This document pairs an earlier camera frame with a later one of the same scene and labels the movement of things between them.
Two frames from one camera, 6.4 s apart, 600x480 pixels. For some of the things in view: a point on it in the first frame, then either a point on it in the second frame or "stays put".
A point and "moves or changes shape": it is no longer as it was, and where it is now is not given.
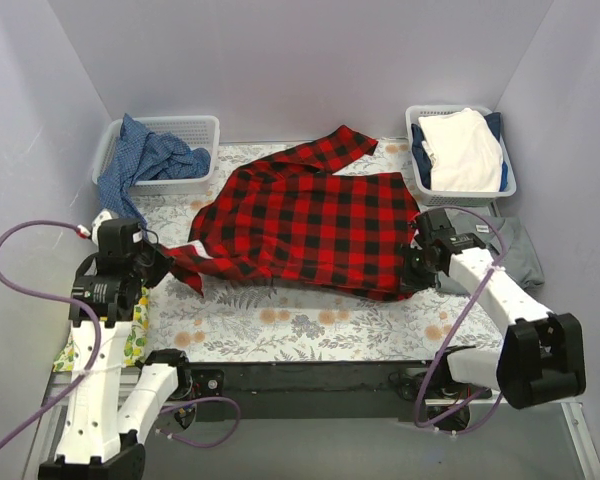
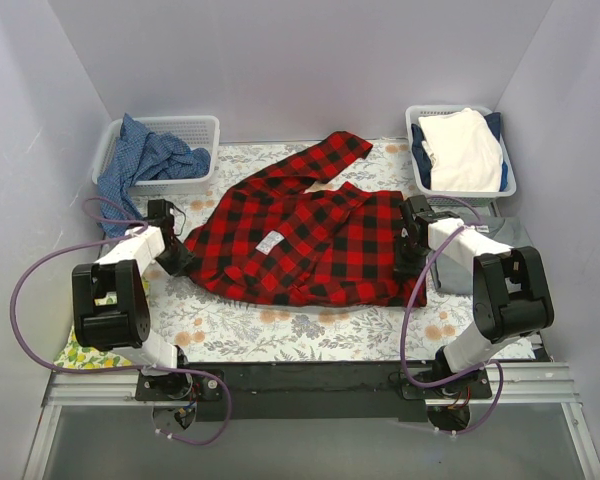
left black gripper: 156,261 to 178,256
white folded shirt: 465,153 stays put
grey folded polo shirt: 507,236 stays put
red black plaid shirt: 287,221 moves or changes shape
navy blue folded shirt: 423,164 stays put
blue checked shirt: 146,155 stays put
